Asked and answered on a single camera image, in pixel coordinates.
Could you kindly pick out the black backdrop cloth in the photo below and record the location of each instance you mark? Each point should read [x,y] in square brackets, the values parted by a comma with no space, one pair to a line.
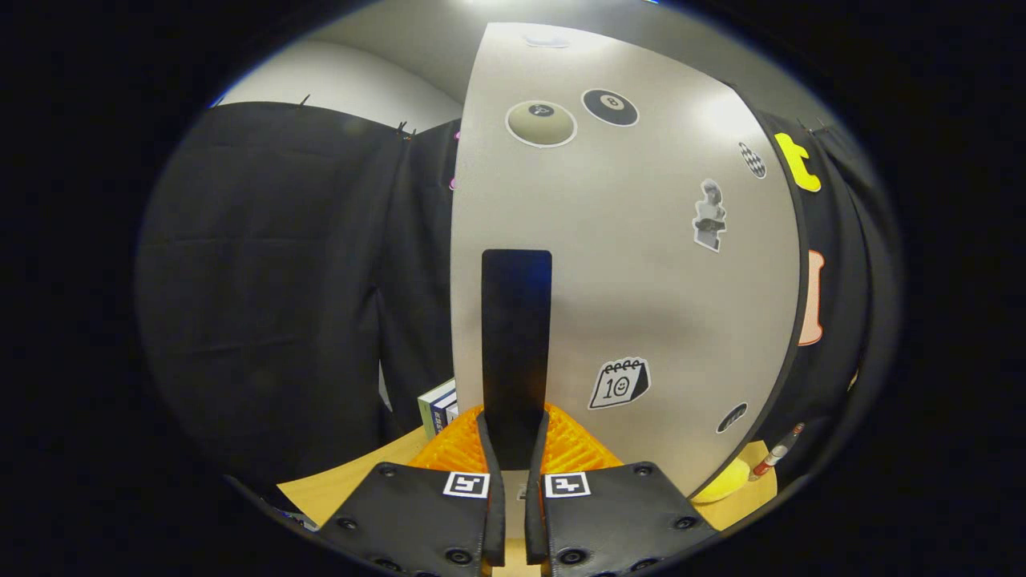
[264,280]

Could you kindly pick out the red and white pen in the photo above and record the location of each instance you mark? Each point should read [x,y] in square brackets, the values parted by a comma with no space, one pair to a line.
[773,457]

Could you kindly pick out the yellow soft object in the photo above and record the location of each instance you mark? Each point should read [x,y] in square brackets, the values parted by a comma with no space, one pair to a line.
[725,485]

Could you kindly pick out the dark grey shoe cabinet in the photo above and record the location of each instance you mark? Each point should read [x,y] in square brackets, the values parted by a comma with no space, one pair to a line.
[801,232]

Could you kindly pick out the dark blue spine book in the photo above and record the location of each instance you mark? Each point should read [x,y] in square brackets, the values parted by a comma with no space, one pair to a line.
[439,417]

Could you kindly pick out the light grey shoe cabinet door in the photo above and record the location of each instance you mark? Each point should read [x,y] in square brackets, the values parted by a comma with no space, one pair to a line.
[641,280]

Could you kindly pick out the green spine book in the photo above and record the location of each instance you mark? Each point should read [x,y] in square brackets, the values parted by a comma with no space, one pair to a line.
[422,413]

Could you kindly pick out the white spine book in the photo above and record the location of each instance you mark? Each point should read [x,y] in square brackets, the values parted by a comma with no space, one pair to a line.
[453,413]

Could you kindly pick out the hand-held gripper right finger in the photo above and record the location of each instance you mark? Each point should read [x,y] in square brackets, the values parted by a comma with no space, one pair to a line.
[535,521]

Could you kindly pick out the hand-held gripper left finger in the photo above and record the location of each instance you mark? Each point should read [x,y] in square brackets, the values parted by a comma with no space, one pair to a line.
[497,521]

